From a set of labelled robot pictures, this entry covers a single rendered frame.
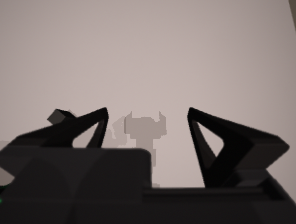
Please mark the black block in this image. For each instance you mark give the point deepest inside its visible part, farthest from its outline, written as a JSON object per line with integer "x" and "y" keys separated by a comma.
{"x": 59, "y": 116}

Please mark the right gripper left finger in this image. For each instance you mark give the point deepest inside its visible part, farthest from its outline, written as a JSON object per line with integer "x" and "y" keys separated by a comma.
{"x": 62, "y": 134}

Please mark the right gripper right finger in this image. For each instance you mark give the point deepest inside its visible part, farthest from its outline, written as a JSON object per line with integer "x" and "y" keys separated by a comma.
{"x": 244, "y": 147}

